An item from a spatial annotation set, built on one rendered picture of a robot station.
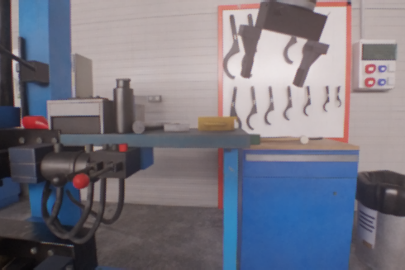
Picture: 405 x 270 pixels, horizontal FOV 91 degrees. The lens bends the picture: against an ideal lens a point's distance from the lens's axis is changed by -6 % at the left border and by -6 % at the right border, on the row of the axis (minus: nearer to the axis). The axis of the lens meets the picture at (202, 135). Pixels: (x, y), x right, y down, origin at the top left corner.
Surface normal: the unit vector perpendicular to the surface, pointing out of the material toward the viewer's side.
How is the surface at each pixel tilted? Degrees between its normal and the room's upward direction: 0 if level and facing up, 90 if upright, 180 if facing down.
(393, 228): 93
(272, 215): 90
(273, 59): 90
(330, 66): 90
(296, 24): 114
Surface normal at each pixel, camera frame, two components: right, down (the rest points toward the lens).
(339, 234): -0.11, 0.08
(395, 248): -0.53, 0.13
